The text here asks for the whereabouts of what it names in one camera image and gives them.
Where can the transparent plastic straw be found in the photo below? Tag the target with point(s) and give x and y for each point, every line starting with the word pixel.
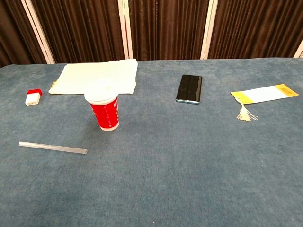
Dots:
pixel 53 147

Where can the red paper cup white lid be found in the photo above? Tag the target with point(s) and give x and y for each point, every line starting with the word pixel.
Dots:
pixel 105 111

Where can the blue table cloth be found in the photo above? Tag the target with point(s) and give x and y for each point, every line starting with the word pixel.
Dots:
pixel 165 153

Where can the black smartphone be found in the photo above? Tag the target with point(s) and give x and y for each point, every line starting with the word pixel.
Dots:
pixel 189 88

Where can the white folded cloth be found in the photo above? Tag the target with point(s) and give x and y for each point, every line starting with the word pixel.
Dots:
pixel 99 74

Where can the yellow white bookmark with tassel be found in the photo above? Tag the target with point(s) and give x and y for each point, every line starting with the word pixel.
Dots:
pixel 262 94

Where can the red and white eraser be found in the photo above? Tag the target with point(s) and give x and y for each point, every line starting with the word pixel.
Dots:
pixel 33 98

